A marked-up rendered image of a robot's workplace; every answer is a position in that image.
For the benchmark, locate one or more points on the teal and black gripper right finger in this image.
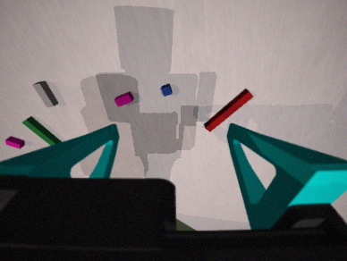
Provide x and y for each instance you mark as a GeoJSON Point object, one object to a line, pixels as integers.
{"type": "Point", "coordinates": [303, 176]}

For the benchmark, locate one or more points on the magenta rod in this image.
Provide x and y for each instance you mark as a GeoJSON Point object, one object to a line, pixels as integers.
{"type": "Point", "coordinates": [124, 99]}
{"type": "Point", "coordinates": [14, 142]}

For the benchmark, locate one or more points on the small blue cube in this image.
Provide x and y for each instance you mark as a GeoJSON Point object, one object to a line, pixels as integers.
{"type": "Point", "coordinates": [166, 89]}

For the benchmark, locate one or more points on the green rod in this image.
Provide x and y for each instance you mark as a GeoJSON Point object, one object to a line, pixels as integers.
{"type": "Point", "coordinates": [41, 131]}

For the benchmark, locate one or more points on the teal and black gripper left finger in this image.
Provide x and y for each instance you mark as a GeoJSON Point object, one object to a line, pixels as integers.
{"type": "Point", "coordinates": [58, 160]}

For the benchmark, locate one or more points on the red rod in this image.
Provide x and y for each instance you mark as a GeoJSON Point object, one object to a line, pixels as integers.
{"type": "Point", "coordinates": [228, 110]}

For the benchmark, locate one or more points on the grey rod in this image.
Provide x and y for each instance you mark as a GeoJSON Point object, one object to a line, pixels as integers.
{"type": "Point", "coordinates": [45, 93]}

